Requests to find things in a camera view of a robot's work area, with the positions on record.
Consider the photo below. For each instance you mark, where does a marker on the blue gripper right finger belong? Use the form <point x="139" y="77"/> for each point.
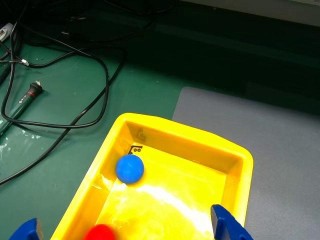
<point x="225" y="225"/>

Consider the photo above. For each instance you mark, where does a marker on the grey mat with NOWROBO print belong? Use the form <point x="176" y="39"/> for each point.
<point x="287" y="150"/>

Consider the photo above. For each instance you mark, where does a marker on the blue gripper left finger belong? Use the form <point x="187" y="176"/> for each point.
<point x="28" y="231"/>

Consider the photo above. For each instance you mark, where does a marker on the red foam ball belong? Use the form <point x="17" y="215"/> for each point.
<point x="101" y="233"/>

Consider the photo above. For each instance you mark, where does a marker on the blue foam ball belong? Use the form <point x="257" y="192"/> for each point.
<point x="130" y="168"/>

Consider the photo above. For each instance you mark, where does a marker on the yellow plastic bin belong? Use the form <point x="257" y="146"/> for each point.
<point x="160" y="125"/>

